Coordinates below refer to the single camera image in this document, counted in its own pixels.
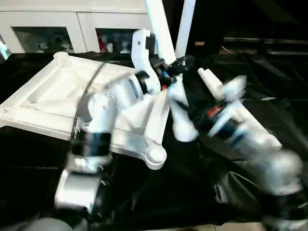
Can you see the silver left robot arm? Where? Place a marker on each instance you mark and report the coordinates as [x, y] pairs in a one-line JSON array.
[[96, 134]]

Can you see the white plastic table top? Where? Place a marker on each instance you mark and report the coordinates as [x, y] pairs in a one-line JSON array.
[[53, 96]]

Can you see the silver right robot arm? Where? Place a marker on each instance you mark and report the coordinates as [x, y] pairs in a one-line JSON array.
[[260, 154]]

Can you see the small yellow label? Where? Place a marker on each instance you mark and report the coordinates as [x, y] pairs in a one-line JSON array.
[[199, 44]]

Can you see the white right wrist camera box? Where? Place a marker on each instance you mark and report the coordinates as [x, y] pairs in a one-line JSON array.
[[231, 103]]

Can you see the white plastic table leg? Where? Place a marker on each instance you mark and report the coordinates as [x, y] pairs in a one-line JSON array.
[[262, 130], [186, 29], [161, 33], [216, 82]]

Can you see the white glass door cabinet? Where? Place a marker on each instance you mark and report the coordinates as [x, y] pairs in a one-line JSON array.
[[72, 26]]

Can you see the black table mat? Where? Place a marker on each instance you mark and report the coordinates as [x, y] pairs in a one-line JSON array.
[[159, 192]]

